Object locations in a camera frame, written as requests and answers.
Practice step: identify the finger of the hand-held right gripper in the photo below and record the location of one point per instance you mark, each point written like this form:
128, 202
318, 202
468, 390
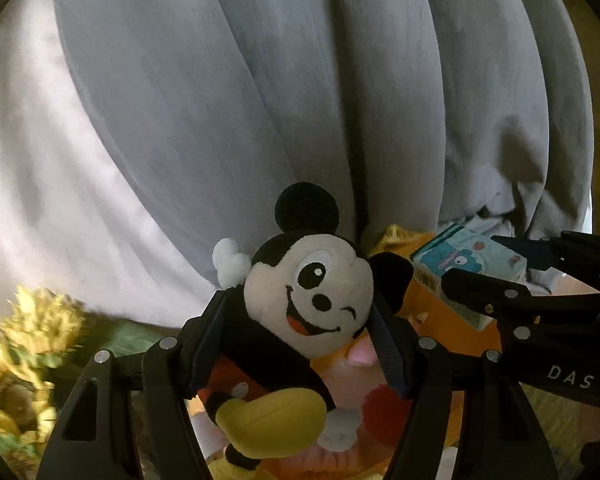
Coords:
580, 255
510, 300

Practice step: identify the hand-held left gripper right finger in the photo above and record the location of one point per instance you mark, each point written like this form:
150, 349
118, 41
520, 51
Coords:
390, 360

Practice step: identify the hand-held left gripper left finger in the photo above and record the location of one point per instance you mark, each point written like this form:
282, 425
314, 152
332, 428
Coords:
207, 340

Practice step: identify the red fluffy pompom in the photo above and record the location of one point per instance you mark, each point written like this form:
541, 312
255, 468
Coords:
385, 415

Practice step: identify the orange plastic crate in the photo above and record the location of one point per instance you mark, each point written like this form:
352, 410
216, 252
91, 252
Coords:
455, 330

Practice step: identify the blue tissue packet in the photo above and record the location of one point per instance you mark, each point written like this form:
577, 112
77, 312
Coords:
460, 260

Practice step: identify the black mouse plush toy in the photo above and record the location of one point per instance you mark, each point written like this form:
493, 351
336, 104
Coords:
305, 300

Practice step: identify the white fluffy scrunchie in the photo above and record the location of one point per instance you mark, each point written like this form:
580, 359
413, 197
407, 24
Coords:
340, 462

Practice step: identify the yellow fabric bag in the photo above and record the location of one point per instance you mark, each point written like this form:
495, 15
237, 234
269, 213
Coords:
400, 240

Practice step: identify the sunflower bouquet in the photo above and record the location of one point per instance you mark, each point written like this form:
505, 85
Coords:
25, 360

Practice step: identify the pale pink curtain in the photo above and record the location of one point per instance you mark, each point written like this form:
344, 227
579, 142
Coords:
40, 200

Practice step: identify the grey curtain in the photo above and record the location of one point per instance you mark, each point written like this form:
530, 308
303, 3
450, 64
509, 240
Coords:
280, 85

